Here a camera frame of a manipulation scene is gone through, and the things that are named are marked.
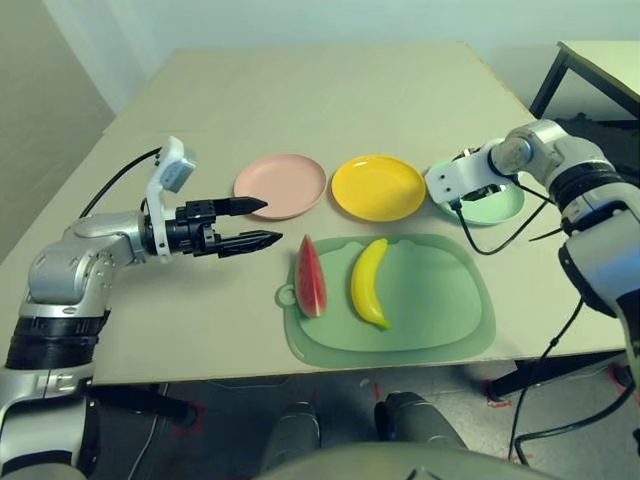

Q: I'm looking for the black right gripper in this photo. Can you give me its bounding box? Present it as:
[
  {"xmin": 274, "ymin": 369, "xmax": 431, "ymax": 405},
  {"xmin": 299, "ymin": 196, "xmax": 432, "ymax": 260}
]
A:
[{"xmin": 461, "ymin": 183, "xmax": 508, "ymax": 202}]

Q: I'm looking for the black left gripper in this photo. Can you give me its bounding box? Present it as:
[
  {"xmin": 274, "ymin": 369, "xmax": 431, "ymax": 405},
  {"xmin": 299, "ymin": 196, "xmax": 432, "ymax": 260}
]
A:
[{"xmin": 167, "ymin": 196, "xmax": 285, "ymax": 260}]

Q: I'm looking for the red watermelon slice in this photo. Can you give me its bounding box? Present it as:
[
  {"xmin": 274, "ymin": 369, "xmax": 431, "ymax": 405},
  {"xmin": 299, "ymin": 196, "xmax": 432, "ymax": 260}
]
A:
[{"xmin": 296, "ymin": 234, "xmax": 329, "ymax": 319}]

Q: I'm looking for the yellow toy banana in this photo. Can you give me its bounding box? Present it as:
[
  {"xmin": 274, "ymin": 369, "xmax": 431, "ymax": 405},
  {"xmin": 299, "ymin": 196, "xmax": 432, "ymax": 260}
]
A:
[{"xmin": 350, "ymin": 238, "xmax": 393, "ymax": 331}]

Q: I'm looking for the mint green plastic plate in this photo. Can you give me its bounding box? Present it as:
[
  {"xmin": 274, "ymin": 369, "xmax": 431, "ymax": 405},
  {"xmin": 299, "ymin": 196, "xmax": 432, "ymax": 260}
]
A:
[{"xmin": 424, "ymin": 158, "xmax": 526, "ymax": 227}]

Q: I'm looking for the pink plastic plate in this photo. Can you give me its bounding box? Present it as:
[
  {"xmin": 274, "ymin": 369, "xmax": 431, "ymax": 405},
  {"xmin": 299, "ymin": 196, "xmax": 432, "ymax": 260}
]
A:
[{"xmin": 233, "ymin": 153, "xmax": 328, "ymax": 222}]

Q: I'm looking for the yellow plastic plate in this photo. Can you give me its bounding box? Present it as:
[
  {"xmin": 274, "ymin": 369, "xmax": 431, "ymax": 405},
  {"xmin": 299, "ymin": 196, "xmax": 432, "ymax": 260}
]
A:
[{"xmin": 331, "ymin": 155, "xmax": 427, "ymax": 223}]

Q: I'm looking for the green cutting board mat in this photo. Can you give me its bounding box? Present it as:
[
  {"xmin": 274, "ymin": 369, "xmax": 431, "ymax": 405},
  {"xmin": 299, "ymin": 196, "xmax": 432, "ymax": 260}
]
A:
[{"xmin": 275, "ymin": 233, "xmax": 497, "ymax": 370}]

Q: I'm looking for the black-framed side table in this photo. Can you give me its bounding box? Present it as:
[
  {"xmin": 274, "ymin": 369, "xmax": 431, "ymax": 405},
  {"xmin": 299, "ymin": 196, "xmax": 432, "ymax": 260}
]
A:
[{"xmin": 528, "ymin": 40, "xmax": 640, "ymax": 126}]

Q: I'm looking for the black table foot bar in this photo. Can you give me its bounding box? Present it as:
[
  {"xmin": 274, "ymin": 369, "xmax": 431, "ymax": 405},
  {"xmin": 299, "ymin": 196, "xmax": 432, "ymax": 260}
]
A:
[
  {"xmin": 82, "ymin": 382, "xmax": 196, "ymax": 429},
  {"xmin": 487, "ymin": 357, "xmax": 626, "ymax": 401}
]

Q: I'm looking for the red floor tape mark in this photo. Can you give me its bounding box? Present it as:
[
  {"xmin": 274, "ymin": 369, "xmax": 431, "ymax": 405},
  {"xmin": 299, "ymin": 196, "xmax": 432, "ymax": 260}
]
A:
[
  {"xmin": 482, "ymin": 380, "xmax": 514, "ymax": 409},
  {"xmin": 172, "ymin": 402, "xmax": 206, "ymax": 435}
]

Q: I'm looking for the grey robot left leg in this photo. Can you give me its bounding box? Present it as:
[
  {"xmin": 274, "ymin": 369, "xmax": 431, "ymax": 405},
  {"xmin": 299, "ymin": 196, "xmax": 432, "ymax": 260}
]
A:
[{"xmin": 259, "ymin": 401, "xmax": 321, "ymax": 471}]

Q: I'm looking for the grey robot leg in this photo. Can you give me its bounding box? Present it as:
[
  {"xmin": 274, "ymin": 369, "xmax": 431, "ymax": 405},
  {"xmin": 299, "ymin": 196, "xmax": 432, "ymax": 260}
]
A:
[
  {"xmin": 374, "ymin": 391, "xmax": 466, "ymax": 446},
  {"xmin": 259, "ymin": 401, "xmax": 321, "ymax": 471}
]

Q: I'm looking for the grey robot right leg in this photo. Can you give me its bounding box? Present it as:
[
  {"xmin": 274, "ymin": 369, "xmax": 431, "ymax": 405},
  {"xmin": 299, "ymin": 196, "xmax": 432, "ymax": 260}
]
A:
[{"xmin": 374, "ymin": 391, "xmax": 466, "ymax": 446}]

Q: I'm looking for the grey robot torso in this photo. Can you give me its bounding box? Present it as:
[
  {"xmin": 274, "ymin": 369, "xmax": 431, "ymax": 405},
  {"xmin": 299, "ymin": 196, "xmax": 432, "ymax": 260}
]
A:
[{"xmin": 254, "ymin": 439, "xmax": 551, "ymax": 480}]

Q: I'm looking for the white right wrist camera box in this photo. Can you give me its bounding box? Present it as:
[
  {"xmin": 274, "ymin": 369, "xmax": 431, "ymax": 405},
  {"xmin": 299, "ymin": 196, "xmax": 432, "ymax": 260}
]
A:
[{"xmin": 424, "ymin": 144, "xmax": 504, "ymax": 207}]

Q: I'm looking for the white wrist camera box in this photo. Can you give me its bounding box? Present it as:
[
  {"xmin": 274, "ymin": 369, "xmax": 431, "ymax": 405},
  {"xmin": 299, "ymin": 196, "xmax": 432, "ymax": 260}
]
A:
[
  {"xmin": 424, "ymin": 144, "xmax": 504, "ymax": 207},
  {"xmin": 144, "ymin": 135, "xmax": 199, "ymax": 264}
]

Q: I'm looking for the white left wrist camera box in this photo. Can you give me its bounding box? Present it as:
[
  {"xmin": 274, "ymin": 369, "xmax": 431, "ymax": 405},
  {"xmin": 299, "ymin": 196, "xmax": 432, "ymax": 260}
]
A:
[{"xmin": 144, "ymin": 135, "xmax": 199, "ymax": 264}]

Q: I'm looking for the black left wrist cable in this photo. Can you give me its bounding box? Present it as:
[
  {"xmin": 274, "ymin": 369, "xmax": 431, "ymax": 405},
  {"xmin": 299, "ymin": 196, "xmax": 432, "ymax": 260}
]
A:
[{"xmin": 78, "ymin": 146, "xmax": 166, "ymax": 219}]

